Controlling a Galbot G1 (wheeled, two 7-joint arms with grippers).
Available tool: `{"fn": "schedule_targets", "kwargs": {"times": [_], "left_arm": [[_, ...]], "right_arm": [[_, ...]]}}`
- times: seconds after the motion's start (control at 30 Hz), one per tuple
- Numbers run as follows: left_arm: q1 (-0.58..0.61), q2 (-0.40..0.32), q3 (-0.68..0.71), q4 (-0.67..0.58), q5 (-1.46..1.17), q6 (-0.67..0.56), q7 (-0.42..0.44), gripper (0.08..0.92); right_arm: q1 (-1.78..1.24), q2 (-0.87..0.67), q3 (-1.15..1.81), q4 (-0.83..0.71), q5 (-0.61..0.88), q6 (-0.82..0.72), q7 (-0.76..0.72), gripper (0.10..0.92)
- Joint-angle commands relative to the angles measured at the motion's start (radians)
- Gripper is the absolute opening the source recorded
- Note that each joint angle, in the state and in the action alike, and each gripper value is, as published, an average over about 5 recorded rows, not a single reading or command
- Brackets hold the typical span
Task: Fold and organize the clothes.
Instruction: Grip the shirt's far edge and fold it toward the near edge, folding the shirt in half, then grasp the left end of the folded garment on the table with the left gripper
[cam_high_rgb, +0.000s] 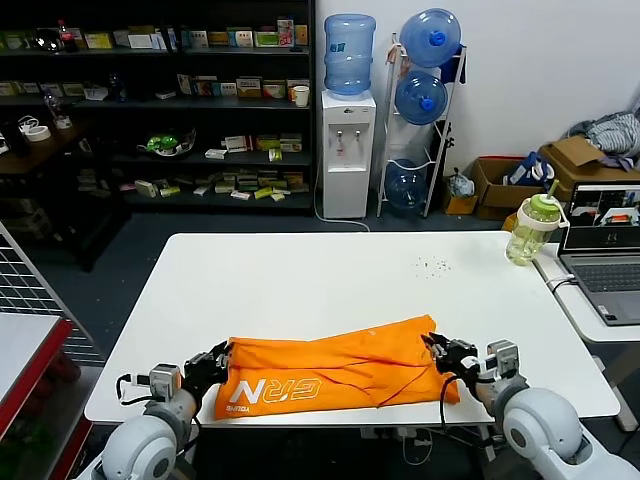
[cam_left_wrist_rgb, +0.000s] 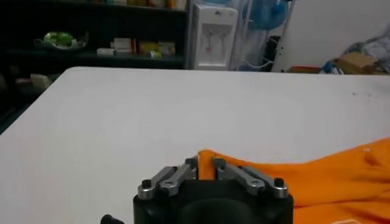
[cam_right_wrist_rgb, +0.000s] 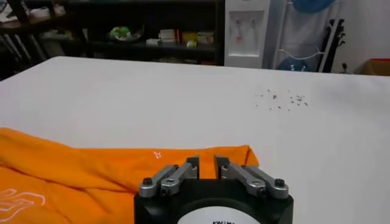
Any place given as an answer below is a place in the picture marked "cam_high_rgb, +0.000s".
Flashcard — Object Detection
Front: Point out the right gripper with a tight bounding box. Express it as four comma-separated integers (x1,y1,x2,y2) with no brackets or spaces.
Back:
421,332,481,376

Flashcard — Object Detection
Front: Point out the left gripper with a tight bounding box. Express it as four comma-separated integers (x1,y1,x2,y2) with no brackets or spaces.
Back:
183,340,235,396

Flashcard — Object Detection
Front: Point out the orange t-shirt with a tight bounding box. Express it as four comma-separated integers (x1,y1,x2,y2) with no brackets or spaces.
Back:
213,313,461,421

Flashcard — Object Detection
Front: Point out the pile of striped clothes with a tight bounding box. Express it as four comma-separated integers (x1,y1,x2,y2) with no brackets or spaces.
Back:
566,112,640,174

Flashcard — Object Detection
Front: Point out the white table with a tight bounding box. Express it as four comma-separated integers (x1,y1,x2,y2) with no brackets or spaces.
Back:
84,231,622,429

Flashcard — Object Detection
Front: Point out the small cardboard box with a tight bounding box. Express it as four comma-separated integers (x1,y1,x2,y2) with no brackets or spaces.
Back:
443,192,480,217

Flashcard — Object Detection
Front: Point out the green lid drinking bottle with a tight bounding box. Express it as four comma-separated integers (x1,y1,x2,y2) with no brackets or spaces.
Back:
505,179,571,268

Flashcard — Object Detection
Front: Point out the white side desk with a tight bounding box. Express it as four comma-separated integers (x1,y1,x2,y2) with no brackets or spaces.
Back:
532,242,640,434

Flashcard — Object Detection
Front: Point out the cardboard box with red edge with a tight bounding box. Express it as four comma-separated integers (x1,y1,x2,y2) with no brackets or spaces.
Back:
471,156,546,222

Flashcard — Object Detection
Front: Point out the crumpled plastic bag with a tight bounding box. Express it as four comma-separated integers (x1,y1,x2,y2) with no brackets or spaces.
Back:
446,169,476,199

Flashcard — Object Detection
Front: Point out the grey laptop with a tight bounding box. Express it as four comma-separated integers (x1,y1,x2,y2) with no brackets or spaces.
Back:
556,180,640,328

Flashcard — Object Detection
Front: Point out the blue shopping bag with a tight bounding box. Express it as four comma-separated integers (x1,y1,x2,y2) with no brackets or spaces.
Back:
502,151,557,190

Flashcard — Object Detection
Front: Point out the red and white cart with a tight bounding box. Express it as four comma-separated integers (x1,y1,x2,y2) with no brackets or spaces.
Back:
0,312,76,436

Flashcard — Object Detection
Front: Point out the white water dispenser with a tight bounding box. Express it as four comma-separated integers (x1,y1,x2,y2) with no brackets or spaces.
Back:
320,91,378,220

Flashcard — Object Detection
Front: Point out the large open cardboard box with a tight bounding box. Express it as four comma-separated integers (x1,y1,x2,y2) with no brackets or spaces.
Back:
538,135,640,204

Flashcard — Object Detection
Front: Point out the black shelf unit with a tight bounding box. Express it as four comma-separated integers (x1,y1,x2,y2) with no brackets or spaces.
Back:
0,0,317,274

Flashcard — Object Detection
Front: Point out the beige medicine box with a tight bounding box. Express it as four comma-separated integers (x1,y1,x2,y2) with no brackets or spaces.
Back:
236,76,264,99

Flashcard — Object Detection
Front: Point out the brown wooden table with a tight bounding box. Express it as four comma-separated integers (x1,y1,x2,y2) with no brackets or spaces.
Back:
0,122,96,176

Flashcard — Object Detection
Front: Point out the blue glass bottle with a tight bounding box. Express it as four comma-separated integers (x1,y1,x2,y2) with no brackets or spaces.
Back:
107,73,129,104

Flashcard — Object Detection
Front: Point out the blue water jug with label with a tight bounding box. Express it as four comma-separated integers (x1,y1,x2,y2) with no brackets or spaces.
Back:
324,13,377,98

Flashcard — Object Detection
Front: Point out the clear plastic bottle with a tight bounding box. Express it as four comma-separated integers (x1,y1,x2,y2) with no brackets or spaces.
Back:
42,92,74,130

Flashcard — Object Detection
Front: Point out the cola bottle red cap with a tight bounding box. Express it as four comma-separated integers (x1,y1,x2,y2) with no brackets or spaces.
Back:
56,18,80,54

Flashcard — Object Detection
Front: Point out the shiny metal bowl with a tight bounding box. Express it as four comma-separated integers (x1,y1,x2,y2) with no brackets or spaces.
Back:
33,27,64,54

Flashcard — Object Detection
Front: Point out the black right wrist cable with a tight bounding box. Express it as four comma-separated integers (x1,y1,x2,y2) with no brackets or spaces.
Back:
439,374,459,431

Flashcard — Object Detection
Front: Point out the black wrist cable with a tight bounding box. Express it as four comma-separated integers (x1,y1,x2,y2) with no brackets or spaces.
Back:
117,373,151,405
439,374,459,431

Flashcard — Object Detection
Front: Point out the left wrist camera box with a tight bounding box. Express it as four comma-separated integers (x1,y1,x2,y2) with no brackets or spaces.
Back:
148,363,180,401

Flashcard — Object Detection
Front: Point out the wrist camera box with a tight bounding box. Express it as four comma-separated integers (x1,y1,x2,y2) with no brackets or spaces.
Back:
148,363,180,401
477,339,520,384

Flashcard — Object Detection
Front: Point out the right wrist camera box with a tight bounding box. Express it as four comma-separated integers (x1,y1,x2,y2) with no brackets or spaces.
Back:
477,339,520,384

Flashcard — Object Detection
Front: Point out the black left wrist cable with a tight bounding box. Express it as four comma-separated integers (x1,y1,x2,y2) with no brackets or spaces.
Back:
117,373,151,405

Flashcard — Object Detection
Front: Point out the white dispenser power cable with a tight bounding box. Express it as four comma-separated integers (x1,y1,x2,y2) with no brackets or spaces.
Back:
313,159,374,233

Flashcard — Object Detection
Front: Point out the white wire jug rack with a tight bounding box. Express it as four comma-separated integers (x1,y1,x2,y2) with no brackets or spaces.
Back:
375,32,470,220

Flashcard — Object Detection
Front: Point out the white wire grid panel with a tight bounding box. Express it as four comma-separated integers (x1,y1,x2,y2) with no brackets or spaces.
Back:
0,219,106,361

